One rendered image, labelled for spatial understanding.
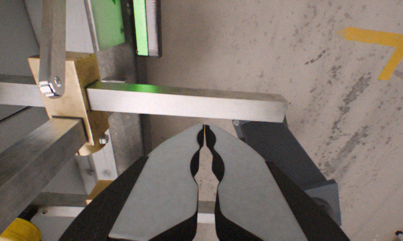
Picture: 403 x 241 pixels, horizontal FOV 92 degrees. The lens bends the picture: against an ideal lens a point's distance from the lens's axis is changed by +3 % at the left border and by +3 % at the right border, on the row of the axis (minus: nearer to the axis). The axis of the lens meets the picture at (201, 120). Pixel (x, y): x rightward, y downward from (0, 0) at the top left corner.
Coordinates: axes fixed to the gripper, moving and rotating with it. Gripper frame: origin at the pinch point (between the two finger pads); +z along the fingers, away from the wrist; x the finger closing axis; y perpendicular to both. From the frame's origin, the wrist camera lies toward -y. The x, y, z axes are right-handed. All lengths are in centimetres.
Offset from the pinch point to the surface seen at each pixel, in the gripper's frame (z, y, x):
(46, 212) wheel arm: 12.7, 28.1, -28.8
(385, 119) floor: 96, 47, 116
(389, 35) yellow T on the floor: 96, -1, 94
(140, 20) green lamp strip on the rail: 26.4, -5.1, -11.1
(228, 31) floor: 97, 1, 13
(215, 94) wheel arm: 12.5, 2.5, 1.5
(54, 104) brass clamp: 10.4, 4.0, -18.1
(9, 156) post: 2.9, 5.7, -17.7
